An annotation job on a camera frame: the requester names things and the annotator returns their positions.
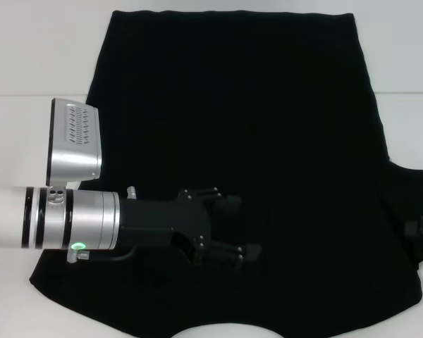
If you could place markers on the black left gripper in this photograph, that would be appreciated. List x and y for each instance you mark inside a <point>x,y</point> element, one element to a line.
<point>162,218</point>

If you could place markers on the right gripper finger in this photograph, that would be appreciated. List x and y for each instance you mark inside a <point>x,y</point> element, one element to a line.
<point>413,229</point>

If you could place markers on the black shirt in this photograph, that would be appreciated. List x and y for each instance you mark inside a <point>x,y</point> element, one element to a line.
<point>268,123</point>

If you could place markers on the silver connector stub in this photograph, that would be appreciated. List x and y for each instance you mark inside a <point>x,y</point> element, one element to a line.
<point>131,193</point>

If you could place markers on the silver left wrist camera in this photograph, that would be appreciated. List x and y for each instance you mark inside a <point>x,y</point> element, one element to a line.
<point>74,155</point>

